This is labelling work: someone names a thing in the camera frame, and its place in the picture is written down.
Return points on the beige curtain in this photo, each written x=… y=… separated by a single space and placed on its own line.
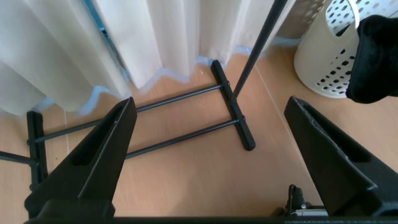
x=149 y=37

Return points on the black shorts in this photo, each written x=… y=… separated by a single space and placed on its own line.
x=373 y=62

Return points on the black clothes rack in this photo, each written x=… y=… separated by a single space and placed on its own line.
x=233 y=105

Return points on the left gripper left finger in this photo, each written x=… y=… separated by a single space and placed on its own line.
x=93 y=161

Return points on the white laundry basket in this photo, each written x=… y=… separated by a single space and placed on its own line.
x=314 y=62

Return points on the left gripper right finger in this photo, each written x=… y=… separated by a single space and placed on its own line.
x=335 y=174

